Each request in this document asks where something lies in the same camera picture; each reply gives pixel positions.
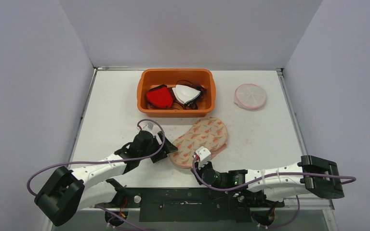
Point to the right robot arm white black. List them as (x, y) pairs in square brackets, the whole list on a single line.
[(311, 175)]

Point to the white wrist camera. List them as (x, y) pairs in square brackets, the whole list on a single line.
[(146, 126), (202, 156)]

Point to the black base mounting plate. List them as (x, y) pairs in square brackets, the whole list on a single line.
[(191, 204)]

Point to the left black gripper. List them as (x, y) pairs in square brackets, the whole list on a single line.
[(167, 148)]

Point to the white bra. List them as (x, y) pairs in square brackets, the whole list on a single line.
[(185, 94)]

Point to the white mesh laundry bag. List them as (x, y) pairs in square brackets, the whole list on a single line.
[(250, 97)]

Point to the orange plastic tub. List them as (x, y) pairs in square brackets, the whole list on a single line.
[(152, 78)]

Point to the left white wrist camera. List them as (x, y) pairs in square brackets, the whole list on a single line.
[(146, 126)]

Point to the aluminium front rail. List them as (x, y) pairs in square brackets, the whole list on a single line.
[(300, 207)]

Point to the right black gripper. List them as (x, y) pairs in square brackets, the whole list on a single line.
[(201, 169)]

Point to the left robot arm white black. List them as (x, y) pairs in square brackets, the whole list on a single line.
[(70, 190)]

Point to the floral padded bra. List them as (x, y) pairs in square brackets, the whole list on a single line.
[(207, 132)]

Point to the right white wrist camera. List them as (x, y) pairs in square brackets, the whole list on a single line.
[(202, 156)]

